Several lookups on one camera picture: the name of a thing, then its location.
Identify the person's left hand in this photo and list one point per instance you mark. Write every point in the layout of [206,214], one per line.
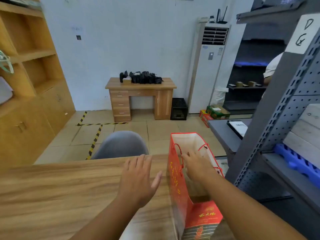
[135,182]

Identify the person's right hand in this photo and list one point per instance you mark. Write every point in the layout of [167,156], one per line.
[198,167]

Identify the red paper bag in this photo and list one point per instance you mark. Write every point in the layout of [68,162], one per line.
[178,192]

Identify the person's right forearm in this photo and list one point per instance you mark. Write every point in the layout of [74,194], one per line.
[237,212]

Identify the person's left forearm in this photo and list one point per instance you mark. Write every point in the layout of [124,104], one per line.
[112,222]

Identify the white plastic bag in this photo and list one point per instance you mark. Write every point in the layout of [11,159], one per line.
[220,96]

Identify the low grey table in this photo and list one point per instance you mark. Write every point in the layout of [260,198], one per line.
[222,134]

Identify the grey chair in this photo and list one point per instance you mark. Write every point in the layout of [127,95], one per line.
[120,144]

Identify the black and white flat box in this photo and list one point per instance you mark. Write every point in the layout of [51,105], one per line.
[238,127]

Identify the green cardboard box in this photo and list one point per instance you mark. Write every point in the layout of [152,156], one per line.
[217,112]

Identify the yellow black floor tape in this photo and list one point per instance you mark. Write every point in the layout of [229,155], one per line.
[95,138]

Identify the black plastic crate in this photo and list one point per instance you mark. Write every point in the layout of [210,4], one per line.
[178,109]

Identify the wooden table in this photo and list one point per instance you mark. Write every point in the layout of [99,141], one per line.
[62,192]

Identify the small wooden desk with drawers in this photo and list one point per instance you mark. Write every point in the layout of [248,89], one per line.
[163,102]

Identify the dark metal shelf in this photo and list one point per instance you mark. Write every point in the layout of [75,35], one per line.
[240,104]

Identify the white standing air conditioner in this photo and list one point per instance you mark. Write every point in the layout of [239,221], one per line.
[205,79]

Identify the small tan block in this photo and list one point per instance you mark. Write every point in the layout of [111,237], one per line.
[239,84]
[252,83]

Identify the blue plastic tray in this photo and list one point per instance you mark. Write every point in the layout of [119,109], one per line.
[295,159]

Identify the small tan cardboard box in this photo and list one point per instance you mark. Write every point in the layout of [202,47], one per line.
[127,81]

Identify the pile of black devices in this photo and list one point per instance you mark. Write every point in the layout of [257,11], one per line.
[146,77]

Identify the grey metal shelf rack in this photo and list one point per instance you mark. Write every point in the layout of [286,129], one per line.
[282,97]

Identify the stack of pale boards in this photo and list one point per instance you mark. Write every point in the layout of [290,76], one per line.
[305,132]

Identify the wooden shelf cabinet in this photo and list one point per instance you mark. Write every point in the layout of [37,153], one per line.
[47,109]

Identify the black router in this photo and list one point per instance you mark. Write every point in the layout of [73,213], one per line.
[221,21]

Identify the handwritten white paper label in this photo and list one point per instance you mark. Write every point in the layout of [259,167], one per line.
[300,29]

